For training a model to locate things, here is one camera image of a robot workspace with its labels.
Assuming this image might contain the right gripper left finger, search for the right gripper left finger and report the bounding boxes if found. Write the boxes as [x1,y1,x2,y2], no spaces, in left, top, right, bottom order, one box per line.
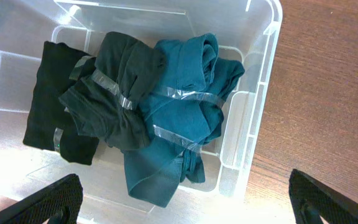
[0,174,83,224]

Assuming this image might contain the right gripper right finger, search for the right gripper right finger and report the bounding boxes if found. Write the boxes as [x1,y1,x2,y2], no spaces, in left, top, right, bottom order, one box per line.
[288,169,358,224]

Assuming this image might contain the black cloth bundle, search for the black cloth bundle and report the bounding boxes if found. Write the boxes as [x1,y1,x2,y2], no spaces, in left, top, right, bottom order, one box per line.
[23,41,99,166]

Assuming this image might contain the dark grey taped cloth bundle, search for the dark grey taped cloth bundle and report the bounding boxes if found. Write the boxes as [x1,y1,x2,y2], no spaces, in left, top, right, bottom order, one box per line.
[59,32,167,151]

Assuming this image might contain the teal taped cloth bundle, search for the teal taped cloth bundle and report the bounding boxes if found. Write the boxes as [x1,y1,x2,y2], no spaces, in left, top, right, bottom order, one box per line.
[124,33,245,207]

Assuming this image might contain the clear plastic storage container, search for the clear plastic storage container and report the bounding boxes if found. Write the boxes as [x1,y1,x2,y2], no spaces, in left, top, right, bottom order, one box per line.
[0,0,283,223]

